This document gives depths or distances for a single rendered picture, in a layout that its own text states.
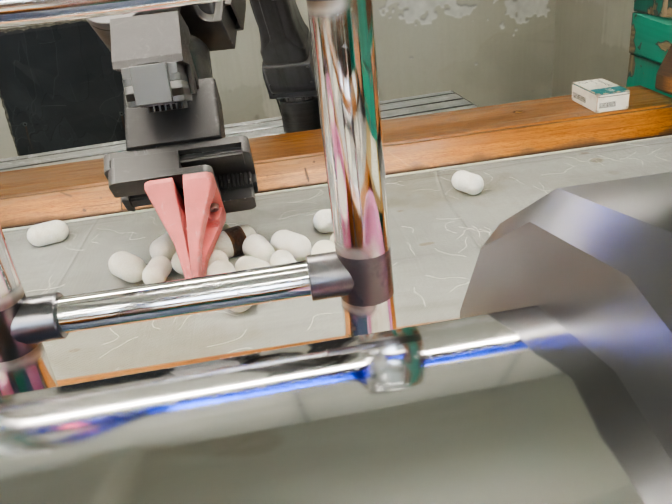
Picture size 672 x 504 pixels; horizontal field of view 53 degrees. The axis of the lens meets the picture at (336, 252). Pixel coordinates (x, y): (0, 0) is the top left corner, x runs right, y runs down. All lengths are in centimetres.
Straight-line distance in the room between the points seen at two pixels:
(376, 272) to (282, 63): 68
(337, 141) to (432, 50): 248
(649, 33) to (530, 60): 204
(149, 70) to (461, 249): 26
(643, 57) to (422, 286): 50
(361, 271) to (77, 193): 47
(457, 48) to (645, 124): 204
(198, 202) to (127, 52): 11
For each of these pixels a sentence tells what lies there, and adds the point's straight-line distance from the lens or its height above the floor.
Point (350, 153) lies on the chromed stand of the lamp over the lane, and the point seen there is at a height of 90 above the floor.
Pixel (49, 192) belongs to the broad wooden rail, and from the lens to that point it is 71.
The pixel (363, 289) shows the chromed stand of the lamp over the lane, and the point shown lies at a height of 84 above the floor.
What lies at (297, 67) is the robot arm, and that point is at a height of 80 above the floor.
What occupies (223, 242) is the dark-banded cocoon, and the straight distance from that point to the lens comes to 53.
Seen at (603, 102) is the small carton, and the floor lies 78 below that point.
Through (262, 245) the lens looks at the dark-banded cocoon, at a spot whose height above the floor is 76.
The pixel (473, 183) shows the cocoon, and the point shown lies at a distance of 60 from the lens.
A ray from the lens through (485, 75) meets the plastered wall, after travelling 283.
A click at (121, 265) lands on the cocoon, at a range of 53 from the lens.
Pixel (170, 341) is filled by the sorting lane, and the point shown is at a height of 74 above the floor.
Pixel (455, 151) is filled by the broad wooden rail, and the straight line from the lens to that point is 69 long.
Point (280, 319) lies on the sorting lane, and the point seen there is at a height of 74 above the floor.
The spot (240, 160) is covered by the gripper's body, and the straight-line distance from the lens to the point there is 49.
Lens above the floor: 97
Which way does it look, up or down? 26 degrees down
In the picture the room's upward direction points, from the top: 7 degrees counter-clockwise
